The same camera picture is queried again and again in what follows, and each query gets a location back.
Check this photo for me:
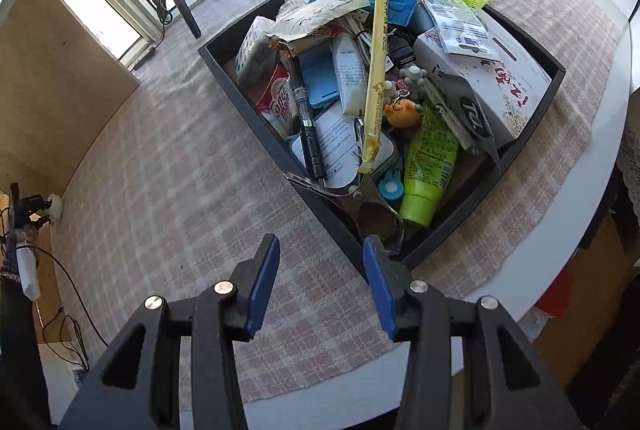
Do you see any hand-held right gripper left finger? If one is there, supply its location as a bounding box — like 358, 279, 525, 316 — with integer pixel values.
57, 233, 282, 430

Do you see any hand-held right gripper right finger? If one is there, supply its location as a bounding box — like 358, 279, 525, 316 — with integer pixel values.
362, 235, 583, 430

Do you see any black tray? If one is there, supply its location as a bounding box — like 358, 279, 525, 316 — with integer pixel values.
197, 0, 567, 285

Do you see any black gel pen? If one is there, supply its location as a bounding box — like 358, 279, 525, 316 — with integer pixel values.
287, 55, 328, 183

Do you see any white desktop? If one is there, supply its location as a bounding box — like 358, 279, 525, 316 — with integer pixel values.
50, 0, 633, 430

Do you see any metal clip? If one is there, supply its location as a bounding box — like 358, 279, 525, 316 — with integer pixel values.
287, 172, 406, 258
351, 116, 368, 163

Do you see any light blue correction tape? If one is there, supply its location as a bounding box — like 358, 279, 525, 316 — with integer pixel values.
376, 152, 406, 202

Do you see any lime green tube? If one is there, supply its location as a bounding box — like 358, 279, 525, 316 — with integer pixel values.
399, 99, 460, 228

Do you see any white printed card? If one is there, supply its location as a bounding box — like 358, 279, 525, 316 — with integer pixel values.
290, 102, 398, 191

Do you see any pink plaid tablecloth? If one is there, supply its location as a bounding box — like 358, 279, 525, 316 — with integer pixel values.
50, 0, 621, 413

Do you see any coffee creamer sachet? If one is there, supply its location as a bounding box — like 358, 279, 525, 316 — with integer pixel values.
256, 64, 297, 138

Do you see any grey sachet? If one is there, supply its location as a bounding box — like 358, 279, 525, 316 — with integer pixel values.
425, 75, 501, 171

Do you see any white bead bear charm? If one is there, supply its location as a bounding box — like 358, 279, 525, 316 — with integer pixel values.
397, 64, 430, 103

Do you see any cream tube with blue cap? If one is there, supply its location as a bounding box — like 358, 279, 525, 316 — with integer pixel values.
331, 34, 373, 118

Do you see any cardboard box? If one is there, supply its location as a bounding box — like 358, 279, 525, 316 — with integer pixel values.
532, 210, 631, 388

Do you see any yellow paper chopstick sleeve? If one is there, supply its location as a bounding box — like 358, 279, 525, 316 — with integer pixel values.
357, 0, 396, 175

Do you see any white printed box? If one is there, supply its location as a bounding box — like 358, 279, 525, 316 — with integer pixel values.
414, 10, 552, 148

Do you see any white tissue pack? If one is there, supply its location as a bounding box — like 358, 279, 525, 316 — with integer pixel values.
234, 15, 281, 86

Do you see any white label packet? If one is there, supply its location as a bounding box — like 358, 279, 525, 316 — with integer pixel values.
419, 0, 502, 63

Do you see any cream sachet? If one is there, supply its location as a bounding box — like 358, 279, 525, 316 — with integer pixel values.
272, 0, 372, 57

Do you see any orange toy keychain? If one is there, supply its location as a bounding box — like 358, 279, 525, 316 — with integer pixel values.
382, 97, 425, 128

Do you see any black usb cable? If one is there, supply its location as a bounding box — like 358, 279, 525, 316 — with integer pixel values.
385, 27, 418, 73

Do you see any white usb cable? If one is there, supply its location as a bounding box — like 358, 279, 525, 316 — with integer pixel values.
345, 9, 373, 56

